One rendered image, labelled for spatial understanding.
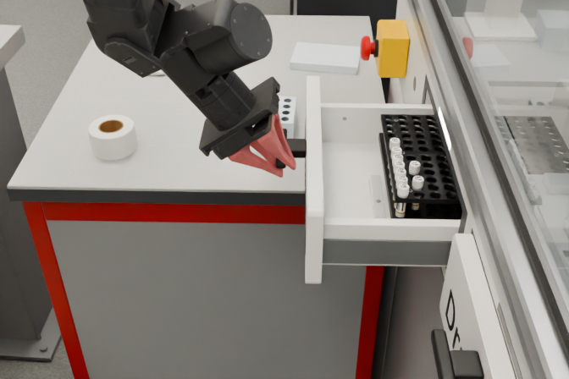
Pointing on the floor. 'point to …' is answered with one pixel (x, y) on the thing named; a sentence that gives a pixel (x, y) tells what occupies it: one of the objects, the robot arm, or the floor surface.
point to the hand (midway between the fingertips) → (284, 166)
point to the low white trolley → (193, 231)
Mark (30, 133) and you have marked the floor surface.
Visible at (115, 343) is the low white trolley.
